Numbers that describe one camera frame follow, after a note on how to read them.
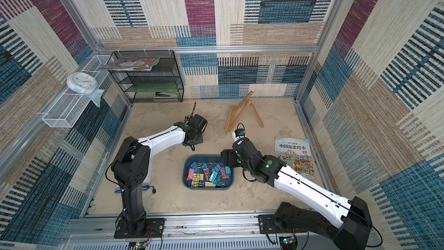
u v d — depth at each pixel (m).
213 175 0.85
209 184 0.83
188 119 0.87
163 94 1.09
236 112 1.08
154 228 0.73
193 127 0.75
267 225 0.73
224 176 0.85
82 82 0.75
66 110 0.72
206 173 0.83
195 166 0.89
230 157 0.65
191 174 0.85
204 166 0.89
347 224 0.39
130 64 0.86
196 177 0.85
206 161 0.91
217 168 0.88
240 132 0.67
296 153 0.94
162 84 1.11
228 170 0.87
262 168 0.53
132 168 0.51
